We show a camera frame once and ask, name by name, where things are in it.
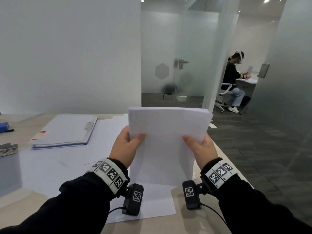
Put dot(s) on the person's left hand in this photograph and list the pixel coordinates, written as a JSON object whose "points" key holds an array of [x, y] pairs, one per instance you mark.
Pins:
{"points": [[124, 148]]}

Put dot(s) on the person's right hand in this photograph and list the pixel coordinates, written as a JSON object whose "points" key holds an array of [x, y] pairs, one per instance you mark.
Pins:
{"points": [[206, 153]]}

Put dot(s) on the white paper stack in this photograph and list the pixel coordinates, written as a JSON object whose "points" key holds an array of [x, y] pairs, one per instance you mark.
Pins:
{"points": [[61, 143], [168, 134]]}

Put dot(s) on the stack of folders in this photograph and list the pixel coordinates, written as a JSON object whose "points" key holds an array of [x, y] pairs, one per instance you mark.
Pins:
{"points": [[65, 129]]}

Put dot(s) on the pile of white paper sheets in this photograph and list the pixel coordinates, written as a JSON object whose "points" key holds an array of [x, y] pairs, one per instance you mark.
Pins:
{"points": [[151, 204]]}

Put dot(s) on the blue folder with dark logo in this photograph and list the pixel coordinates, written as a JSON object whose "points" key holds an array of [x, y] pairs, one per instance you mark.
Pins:
{"points": [[61, 148]]}

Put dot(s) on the person's left forearm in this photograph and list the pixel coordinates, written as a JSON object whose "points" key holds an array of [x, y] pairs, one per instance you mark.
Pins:
{"points": [[68, 209]]}

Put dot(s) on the person's right forearm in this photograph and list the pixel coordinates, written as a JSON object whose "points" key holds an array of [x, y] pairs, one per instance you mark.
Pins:
{"points": [[256, 212]]}

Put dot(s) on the white wristband with black markers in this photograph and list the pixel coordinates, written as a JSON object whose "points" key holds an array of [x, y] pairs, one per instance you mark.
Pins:
{"points": [[218, 174], [109, 175]]}

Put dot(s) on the white floor sticker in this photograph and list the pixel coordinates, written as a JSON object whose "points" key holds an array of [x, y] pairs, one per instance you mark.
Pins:
{"points": [[212, 125]]}

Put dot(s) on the white box behind glass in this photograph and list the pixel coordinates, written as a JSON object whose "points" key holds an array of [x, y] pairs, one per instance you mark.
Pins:
{"points": [[181, 98]]}

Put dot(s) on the white office chair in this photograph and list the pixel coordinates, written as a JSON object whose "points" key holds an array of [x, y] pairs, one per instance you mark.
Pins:
{"points": [[226, 87]]}

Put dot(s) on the dark chair behind glass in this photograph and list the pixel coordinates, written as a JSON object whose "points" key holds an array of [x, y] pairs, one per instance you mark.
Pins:
{"points": [[169, 88]]}

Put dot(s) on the light gray office desk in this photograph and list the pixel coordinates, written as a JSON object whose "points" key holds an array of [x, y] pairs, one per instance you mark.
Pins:
{"points": [[247, 87]]}

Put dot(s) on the gray hexagon sticker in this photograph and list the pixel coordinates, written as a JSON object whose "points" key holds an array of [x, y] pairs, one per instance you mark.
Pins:
{"points": [[162, 71]]}

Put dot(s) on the frosted glass door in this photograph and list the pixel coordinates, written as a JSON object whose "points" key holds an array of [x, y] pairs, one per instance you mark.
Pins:
{"points": [[202, 46]]}

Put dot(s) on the blue battery pack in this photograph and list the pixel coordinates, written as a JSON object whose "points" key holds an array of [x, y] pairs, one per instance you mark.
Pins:
{"points": [[3, 127]]}

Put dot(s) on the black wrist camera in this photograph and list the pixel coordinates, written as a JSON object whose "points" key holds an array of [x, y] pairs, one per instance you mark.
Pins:
{"points": [[191, 196], [134, 199]]}

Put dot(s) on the white head-mounted camera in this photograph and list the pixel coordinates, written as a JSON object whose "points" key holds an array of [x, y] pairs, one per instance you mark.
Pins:
{"points": [[240, 56]]}

